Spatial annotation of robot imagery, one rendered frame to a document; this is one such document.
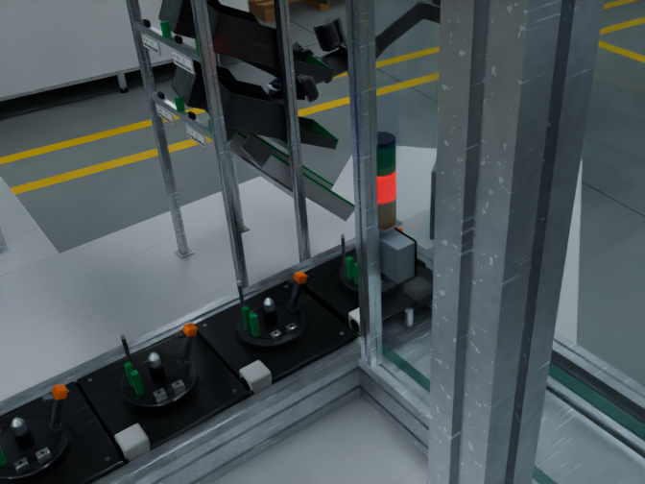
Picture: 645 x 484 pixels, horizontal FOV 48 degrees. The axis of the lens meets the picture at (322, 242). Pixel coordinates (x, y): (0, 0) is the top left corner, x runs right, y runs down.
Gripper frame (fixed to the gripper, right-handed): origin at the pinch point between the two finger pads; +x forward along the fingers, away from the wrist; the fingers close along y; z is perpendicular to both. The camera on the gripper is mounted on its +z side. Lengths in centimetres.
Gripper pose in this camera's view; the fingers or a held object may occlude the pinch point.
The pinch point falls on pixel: (281, 86)
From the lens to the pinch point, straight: 178.9
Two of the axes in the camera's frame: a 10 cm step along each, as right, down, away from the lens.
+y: 2.8, 4.6, -8.5
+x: -9.1, 4.1, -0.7
